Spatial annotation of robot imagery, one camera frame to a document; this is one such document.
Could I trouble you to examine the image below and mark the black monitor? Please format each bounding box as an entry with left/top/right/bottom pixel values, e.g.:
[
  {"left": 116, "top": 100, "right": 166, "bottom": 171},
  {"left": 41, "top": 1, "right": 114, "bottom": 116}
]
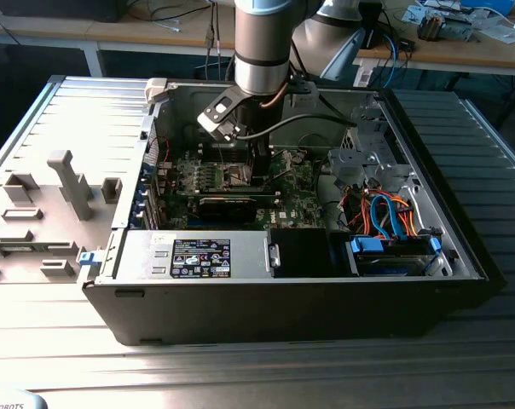
[{"left": 0, "top": 0, "right": 129, "bottom": 23}]

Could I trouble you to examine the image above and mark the black box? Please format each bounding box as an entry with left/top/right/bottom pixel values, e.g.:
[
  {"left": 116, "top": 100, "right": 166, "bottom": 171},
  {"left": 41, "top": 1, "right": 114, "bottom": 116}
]
[{"left": 359, "top": 2, "right": 389, "bottom": 50}]

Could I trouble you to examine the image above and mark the orange red wire bundle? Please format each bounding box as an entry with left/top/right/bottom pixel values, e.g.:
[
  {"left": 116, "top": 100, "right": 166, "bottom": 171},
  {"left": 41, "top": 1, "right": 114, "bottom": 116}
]
[{"left": 341, "top": 187, "right": 417, "bottom": 239}]

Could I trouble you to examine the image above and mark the black graphics card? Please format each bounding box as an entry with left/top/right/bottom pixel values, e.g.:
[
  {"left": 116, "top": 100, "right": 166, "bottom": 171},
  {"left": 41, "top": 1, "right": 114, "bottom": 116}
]
[{"left": 175, "top": 188, "right": 283, "bottom": 223}]

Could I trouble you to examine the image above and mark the blue flat wire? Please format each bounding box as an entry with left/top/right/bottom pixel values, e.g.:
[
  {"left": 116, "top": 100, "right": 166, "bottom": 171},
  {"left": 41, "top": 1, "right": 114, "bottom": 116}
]
[{"left": 369, "top": 192, "right": 408, "bottom": 243}]

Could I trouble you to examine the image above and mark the silver metal disk bay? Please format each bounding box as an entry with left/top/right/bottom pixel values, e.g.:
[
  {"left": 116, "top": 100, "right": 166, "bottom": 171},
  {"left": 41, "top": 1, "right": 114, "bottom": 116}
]
[{"left": 327, "top": 105, "right": 417, "bottom": 191}]

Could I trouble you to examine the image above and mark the grey case latch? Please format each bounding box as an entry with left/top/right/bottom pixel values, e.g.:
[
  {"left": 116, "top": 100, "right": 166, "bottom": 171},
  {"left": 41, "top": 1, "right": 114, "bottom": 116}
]
[{"left": 145, "top": 77, "right": 176, "bottom": 107}]

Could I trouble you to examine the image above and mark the black PC case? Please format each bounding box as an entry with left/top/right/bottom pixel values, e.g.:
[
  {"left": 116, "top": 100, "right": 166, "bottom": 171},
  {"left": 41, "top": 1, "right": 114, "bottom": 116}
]
[{"left": 81, "top": 78, "right": 508, "bottom": 347}]

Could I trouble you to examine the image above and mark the green motherboard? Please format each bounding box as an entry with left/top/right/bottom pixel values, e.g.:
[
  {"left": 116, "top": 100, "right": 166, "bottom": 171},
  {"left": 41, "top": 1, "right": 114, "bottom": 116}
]
[{"left": 157, "top": 144, "right": 327, "bottom": 232}]

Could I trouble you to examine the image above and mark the wooden desk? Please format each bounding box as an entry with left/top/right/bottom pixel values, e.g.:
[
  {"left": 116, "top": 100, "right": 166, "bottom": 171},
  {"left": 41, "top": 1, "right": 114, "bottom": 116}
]
[
  {"left": 353, "top": 0, "right": 515, "bottom": 78},
  {"left": 0, "top": 0, "right": 237, "bottom": 78}
]

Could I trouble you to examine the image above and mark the thick black camera cable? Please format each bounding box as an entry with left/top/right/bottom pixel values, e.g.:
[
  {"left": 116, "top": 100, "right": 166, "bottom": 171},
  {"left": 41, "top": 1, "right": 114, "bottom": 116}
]
[{"left": 235, "top": 114, "right": 359, "bottom": 141}]

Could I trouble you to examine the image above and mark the silver metal drive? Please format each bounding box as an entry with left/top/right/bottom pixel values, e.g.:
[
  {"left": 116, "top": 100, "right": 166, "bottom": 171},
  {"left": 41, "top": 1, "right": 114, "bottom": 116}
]
[{"left": 444, "top": 16, "right": 476, "bottom": 42}]

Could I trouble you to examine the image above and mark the blue box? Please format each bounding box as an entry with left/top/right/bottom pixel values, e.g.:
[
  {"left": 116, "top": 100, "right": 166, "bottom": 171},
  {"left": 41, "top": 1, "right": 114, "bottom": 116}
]
[{"left": 460, "top": 0, "right": 515, "bottom": 14}]

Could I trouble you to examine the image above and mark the grey parts rack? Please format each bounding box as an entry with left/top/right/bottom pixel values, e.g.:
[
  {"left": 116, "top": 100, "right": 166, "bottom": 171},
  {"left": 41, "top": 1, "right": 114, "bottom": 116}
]
[{"left": 0, "top": 148, "right": 129, "bottom": 285}]

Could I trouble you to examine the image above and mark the silver power supply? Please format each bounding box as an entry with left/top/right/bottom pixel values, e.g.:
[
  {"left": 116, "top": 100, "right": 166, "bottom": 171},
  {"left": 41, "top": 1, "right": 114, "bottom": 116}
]
[{"left": 111, "top": 228, "right": 272, "bottom": 281}]

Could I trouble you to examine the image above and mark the CPU socket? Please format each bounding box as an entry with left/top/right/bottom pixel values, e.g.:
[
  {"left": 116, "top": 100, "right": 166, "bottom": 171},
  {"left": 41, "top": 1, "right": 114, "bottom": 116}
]
[{"left": 222, "top": 163, "right": 252, "bottom": 189}]

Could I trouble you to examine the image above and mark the blue plastic clip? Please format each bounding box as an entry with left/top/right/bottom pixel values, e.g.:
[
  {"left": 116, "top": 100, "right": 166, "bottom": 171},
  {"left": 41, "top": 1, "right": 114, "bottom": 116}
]
[{"left": 78, "top": 250, "right": 103, "bottom": 268}]

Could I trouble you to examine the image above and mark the white label tag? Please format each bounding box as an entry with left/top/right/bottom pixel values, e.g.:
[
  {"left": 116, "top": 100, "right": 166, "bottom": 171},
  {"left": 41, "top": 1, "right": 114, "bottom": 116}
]
[{"left": 354, "top": 66, "right": 373, "bottom": 89}]

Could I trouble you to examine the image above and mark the hard disk in blue carrier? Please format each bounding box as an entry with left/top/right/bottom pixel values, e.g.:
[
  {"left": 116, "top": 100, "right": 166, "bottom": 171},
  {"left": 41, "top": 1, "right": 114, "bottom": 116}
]
[{"left": 344, "top": 235, "right": 445, "bottom": 278}]

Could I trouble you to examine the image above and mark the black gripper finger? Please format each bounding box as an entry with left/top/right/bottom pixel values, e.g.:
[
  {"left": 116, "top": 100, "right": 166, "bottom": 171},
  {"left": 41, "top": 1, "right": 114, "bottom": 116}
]
[{"left": 247, "top": 139, "right": 271, "bottom": 181}]

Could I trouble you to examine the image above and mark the metal heat sink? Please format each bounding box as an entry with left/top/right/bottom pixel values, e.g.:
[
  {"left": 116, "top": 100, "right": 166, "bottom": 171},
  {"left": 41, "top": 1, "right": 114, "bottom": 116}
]
[{"left": 416, "top": 11, "right": 447, "bottom": 43}]

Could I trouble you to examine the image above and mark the black plastic shroud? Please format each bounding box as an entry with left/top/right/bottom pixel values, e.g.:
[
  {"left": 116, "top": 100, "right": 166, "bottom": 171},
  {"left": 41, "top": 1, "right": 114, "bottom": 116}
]
[{"left": 268, "top": 227, "right": 340, "bottom": 279}]

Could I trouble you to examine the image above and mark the thin red wire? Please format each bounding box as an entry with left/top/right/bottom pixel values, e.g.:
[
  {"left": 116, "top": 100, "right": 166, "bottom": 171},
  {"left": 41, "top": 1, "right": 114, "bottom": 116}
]
[{"left": 149, "top": 135, "right": 171, "bottom": 163}]

